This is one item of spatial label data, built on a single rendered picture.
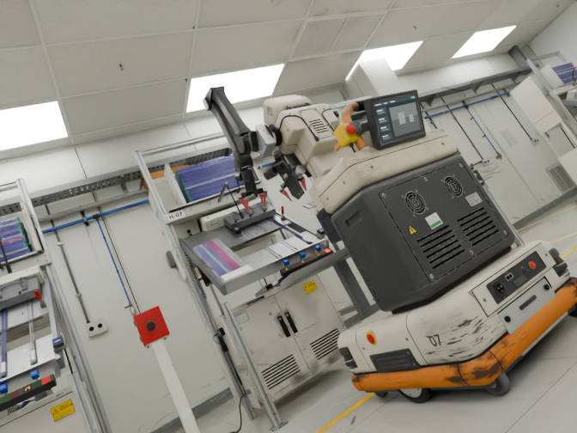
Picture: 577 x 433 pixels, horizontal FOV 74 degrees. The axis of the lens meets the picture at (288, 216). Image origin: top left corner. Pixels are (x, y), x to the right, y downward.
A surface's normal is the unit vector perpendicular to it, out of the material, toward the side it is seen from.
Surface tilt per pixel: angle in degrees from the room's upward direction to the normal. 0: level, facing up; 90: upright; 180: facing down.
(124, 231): 90
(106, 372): 90
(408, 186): 90
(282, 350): 90
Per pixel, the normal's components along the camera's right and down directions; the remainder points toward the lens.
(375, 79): 0.32, -0.39
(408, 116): 0.53, 0.00
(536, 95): -0.83, 0.32
